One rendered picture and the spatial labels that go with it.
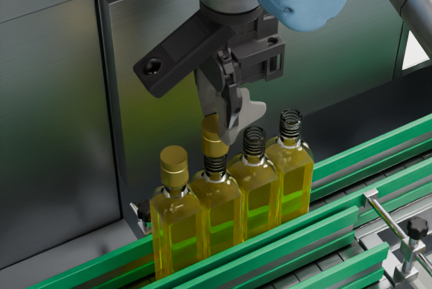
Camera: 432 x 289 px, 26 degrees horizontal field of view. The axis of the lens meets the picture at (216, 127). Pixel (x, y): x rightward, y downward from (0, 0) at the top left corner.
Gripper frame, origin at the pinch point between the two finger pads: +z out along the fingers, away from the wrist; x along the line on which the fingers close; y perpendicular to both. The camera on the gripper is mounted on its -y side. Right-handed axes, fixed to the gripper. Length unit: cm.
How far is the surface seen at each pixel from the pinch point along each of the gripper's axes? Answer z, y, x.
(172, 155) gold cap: 2.0, -5.9, 0.0
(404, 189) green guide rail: 25.8, 30.8, -3.0
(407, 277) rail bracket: 27.8, 22.9, -15.5
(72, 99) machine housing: 2.1, -13.2, 15.0
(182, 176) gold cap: 4.5, -5.4, -1.6
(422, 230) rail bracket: 17.4, 23.5, -15.4
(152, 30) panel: -7.6, -2.4, 12.2
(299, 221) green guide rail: 21.7, 11.7, -3.5
